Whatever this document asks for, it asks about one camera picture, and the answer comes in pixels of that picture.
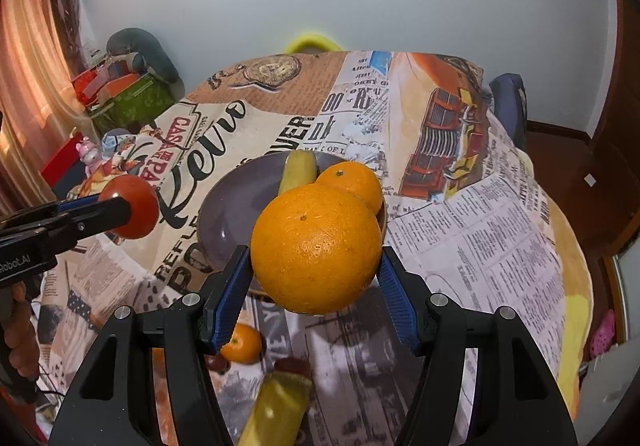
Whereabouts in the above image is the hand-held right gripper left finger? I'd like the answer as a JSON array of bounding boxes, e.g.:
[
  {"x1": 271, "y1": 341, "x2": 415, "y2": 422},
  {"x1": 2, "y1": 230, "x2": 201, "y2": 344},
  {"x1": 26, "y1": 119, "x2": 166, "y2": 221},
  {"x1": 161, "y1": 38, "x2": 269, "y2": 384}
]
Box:
[{"x1": 47, "y1": 245, "x2": 253, "y2": 446}]

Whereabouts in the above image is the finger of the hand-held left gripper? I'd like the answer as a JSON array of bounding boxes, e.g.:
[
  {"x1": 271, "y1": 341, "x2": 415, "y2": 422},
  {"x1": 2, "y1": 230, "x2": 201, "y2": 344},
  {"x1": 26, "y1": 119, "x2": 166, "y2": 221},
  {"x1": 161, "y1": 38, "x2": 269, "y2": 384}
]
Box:
[
  {"x1": 50, "y1": 197, "x2": 132, "y2": 241},
  {"x1": 56, "y1": 193, "x2": 103, "y2": 214}
]

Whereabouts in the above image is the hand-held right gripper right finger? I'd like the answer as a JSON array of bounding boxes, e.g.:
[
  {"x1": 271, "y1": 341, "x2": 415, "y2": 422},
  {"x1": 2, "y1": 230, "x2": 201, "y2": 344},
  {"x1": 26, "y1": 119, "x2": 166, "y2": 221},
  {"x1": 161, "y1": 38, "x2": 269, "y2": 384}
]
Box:
[{"x1": 377, "y1": 246, "x2": 578, "y2": 446}]

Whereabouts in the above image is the red tomato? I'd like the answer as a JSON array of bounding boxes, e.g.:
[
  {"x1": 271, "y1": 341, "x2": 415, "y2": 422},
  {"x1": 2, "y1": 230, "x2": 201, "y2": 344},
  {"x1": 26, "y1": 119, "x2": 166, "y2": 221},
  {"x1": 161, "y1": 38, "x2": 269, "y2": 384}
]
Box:
[{"x1": 98, "y1": 176, "x2": 161, "y2": 241}]

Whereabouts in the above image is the purple bowl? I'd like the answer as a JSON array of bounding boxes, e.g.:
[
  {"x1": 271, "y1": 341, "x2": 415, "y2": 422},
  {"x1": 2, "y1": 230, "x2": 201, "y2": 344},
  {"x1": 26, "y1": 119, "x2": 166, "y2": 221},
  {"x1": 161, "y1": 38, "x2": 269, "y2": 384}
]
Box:
[{"x1": 196, "y1": 151, "x2": 388, "y2": 297}]

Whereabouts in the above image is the large orange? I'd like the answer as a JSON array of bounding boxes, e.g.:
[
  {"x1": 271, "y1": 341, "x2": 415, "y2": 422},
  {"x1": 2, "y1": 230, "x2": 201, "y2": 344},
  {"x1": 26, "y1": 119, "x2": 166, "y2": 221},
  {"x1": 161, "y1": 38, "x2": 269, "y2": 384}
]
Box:
[{"x1": 250, "y1": 184, "x2": 385, "y2": 317}]

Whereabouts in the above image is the person's left hand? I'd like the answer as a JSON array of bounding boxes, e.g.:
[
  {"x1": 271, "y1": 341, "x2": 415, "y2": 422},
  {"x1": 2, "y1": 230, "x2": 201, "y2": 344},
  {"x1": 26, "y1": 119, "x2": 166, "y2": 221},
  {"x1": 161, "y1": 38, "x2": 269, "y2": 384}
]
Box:
[{"x1": 0, "y1": 282, "x2": 40, "y2": 383}]

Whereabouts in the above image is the flat red box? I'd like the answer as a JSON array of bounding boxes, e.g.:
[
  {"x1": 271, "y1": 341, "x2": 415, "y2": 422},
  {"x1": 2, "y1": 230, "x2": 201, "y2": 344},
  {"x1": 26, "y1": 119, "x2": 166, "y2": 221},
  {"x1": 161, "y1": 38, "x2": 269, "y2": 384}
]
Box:
[{"x1": 40, "y1": 138, "x2": 87, "y2": 187}]

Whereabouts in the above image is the small tangerine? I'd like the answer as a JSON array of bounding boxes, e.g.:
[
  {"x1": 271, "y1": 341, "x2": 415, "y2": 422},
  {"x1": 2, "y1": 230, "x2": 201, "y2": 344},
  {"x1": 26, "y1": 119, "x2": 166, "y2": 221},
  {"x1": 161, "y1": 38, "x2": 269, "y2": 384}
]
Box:
[{"x1": 220, "y1": 323, "x2": 264, "y2": 365}]

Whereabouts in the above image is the pink toy figure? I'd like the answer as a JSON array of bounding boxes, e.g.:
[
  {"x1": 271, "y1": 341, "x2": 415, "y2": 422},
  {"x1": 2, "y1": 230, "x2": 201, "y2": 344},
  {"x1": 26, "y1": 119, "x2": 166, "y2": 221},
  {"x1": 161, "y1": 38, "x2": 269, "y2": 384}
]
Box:
[{"x1": 77, "y1": 136, "x2": 104, "y2": 177}]

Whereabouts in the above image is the printed newspaper tablecloth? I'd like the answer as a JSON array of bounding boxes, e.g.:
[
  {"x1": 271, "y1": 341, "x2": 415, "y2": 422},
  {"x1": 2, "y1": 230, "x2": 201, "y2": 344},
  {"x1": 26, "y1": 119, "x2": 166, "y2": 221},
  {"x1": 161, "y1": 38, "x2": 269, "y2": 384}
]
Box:
[{"x1": 30, "y1": 50, "x2": 571, "y2": 446}]

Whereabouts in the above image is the green patterned bag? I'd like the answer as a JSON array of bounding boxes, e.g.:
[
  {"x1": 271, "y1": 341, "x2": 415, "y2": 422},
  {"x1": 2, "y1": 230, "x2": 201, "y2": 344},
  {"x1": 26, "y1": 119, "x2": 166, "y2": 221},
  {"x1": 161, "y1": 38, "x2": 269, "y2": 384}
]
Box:
[{"x1": 87, "y1": 76, "x2": 176, "y2": 137}]

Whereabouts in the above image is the red gift box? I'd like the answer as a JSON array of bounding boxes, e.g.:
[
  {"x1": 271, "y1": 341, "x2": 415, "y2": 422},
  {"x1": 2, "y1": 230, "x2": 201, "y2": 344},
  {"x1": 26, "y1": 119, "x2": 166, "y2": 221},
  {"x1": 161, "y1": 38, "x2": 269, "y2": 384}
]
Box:
[{"x1": 72, "y1": 58, "x2": 146, "y2": 105}]

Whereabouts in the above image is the long yellow banana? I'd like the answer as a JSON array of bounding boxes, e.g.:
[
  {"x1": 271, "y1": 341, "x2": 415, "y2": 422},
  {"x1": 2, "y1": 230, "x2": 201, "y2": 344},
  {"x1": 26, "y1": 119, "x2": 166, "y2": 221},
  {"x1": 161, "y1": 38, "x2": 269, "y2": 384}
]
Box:
[{"x1": 237, "y1": 371, "x2": 313, "y2": 446}]

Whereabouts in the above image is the medium orange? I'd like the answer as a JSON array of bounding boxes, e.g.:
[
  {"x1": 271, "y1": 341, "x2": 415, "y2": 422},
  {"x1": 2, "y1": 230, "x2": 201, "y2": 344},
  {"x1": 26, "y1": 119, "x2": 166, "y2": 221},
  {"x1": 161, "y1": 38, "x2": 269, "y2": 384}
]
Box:
[{"x1": 315, "y1": 163, "x2": 384, "y2": 227}]

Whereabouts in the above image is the orange curtain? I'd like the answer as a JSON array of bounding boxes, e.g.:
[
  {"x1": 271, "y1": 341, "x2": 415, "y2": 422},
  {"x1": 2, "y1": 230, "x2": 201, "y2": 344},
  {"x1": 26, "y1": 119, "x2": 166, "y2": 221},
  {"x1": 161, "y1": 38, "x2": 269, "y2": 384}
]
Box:
[{"x1": 0, "y1": 0, "x2": 93, "y2": 207}]

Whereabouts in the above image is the short yellow-green banana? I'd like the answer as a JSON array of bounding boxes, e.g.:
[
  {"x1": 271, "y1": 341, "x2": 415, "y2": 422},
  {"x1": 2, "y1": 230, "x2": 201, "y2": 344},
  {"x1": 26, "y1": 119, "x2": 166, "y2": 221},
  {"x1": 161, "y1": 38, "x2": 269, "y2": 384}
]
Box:
[{"x1": 278, "y1": 151, "x2": 318, "y2": 197}]

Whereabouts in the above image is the grey neck pillow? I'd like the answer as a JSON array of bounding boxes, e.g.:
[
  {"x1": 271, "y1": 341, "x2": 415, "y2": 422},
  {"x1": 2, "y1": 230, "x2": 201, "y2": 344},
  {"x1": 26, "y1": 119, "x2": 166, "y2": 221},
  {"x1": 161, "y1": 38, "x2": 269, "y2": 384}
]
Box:
[{"x1": 106, "y1": 28, "x2": 180, "y2": 84}]

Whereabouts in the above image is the yellow undercloth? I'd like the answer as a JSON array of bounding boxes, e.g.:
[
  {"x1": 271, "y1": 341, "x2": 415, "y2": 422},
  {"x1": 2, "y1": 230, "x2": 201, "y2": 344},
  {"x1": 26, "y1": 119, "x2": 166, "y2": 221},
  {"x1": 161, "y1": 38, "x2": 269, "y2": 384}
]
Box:
[{"x1": 542, "y1": 198, "x2": 594, "y2": 409}]

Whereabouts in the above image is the pink clog shoe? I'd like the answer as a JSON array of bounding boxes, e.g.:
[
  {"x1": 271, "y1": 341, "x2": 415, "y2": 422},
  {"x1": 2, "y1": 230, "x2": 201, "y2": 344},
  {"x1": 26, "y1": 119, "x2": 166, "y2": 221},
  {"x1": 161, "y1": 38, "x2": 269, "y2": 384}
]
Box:
[{"x1": 589, "y1": 310, "x2": 617, "y2": 359}]

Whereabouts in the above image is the dark blue chair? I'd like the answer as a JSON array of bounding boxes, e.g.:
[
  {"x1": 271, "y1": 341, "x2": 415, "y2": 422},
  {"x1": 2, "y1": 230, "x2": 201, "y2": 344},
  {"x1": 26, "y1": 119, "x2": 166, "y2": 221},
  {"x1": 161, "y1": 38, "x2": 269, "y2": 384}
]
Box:
[{"x1": 489, "y1": 73, "x2": 528, "y2": 151}]

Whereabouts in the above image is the yellow chair back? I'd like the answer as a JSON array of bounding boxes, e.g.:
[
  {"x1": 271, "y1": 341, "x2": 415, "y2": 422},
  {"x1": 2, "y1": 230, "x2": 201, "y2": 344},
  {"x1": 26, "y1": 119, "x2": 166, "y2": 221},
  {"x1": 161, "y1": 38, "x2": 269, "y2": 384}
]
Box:
[{"x1": 284, "y1": 33, "x2": 341, "y2": 54}]

